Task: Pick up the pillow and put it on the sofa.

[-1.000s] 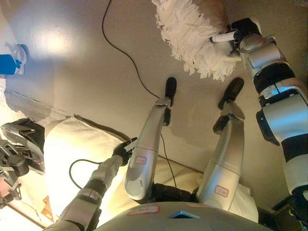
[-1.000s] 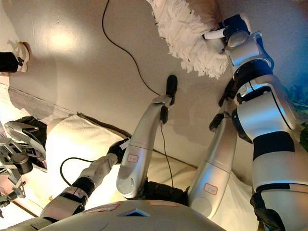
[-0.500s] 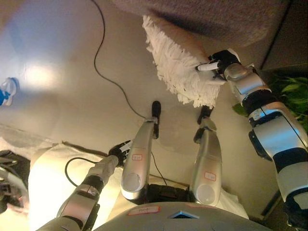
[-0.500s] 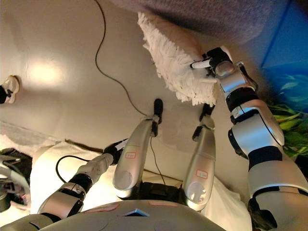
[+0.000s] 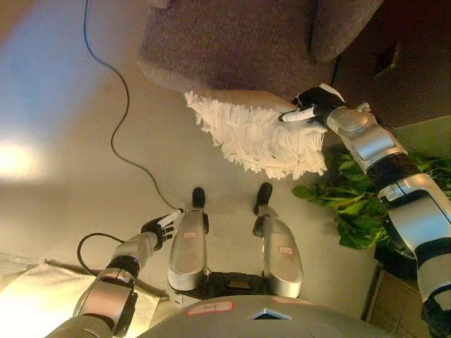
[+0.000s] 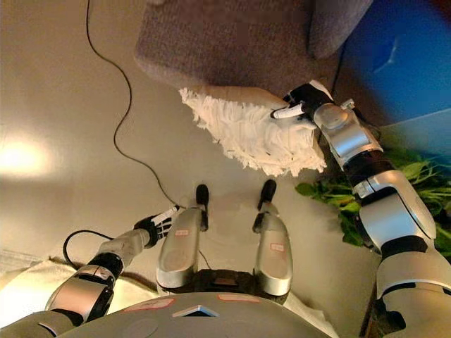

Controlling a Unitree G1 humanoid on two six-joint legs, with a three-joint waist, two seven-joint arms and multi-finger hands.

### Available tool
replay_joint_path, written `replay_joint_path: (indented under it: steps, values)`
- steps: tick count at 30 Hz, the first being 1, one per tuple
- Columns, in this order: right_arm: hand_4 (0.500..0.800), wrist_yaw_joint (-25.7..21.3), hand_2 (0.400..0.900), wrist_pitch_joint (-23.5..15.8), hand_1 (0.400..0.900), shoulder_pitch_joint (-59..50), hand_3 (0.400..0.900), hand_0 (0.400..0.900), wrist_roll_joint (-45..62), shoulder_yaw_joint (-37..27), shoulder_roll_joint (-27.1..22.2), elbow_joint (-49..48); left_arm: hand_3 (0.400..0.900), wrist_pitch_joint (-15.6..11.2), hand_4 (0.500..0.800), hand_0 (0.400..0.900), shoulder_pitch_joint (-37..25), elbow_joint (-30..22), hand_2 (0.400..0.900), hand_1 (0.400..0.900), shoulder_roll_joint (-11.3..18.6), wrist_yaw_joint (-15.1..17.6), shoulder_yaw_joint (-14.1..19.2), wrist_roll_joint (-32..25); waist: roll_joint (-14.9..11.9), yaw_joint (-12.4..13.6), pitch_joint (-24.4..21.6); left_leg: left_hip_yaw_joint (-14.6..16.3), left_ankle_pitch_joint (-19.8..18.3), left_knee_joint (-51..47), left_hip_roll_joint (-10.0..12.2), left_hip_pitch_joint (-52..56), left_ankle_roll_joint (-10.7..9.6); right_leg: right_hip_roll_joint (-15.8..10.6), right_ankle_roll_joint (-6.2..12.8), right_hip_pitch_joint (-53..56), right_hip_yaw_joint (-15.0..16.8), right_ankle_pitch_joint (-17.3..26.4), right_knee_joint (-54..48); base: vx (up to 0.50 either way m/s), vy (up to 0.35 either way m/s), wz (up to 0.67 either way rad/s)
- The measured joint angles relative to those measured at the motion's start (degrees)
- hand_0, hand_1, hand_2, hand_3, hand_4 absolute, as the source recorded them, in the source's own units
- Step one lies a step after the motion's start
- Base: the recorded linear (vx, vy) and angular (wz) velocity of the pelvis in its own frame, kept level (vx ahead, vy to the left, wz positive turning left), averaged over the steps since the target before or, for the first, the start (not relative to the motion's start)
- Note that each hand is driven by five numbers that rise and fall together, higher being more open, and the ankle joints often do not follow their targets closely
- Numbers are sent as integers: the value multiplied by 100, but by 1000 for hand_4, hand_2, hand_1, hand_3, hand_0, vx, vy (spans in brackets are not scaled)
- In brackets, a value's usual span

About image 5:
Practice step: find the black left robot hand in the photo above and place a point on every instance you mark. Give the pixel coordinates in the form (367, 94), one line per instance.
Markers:
(158, 230)

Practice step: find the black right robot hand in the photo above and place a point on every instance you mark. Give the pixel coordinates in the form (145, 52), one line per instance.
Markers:
(322, 100)

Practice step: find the white fringed cloth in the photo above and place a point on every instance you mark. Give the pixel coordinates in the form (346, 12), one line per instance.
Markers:
(253, 137)

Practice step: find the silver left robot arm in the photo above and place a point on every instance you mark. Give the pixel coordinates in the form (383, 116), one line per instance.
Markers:
(112, 288)

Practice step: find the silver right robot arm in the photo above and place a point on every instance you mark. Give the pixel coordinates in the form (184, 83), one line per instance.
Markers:
(405, 197)

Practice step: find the grey upholstered armchair sofa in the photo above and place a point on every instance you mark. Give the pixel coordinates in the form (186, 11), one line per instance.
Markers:
(229, 45)

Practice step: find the silver left robot leg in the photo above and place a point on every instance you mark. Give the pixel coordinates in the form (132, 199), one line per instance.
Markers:
(188, 250)

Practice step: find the silver robot leg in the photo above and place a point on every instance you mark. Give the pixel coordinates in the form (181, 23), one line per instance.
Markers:
(282, 253)
(188, 250)

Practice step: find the dark brown wooden cabinet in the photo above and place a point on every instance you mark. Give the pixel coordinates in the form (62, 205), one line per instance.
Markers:
(415, 63)

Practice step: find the green leafy plant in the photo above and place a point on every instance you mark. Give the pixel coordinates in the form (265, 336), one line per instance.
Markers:
(352, 207)

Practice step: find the grey robot torso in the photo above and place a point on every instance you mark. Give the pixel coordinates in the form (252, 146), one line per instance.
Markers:
(246, 317)

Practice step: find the silver right robot leg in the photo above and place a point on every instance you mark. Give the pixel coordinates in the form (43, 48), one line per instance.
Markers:
(282, 253)

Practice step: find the white fringed rug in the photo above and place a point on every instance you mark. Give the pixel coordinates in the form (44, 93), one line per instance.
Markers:
(38, 295)

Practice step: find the dark plant pot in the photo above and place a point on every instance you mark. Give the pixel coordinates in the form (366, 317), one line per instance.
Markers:
(394, 262)

